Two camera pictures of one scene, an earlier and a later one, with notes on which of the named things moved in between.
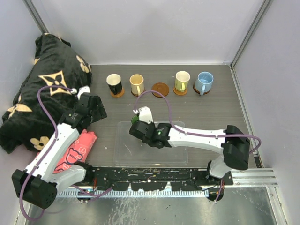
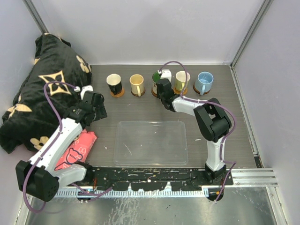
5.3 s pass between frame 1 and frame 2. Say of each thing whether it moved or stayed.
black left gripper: stayed
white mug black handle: stayed
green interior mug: moved
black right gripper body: moved
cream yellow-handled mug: stayed
